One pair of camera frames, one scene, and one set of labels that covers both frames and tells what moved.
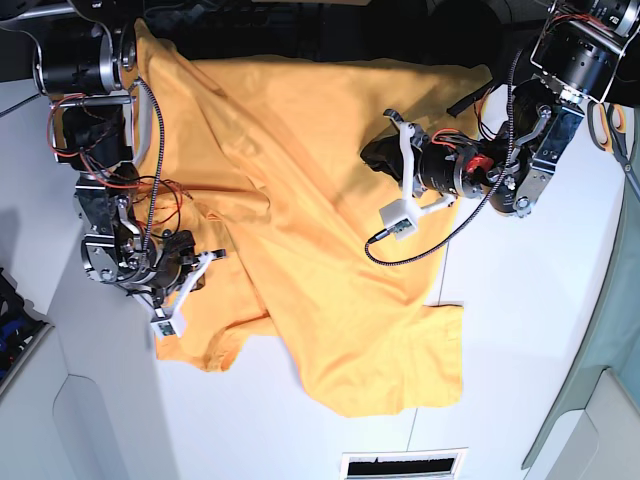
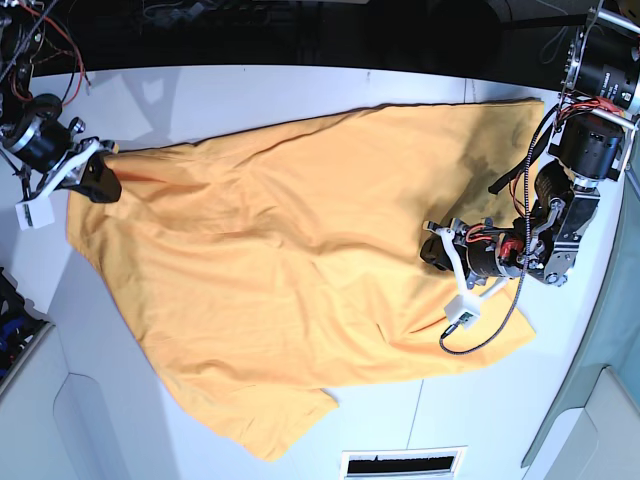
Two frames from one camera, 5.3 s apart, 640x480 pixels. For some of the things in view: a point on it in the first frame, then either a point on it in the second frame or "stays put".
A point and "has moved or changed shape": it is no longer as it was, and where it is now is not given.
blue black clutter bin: [23, 328] stays put
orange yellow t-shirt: [263, 157] has moved or changed shape
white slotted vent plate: [418, 464] stays put
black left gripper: [170, 268] → [37, 138]
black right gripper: [443, 167] → [501, 256]
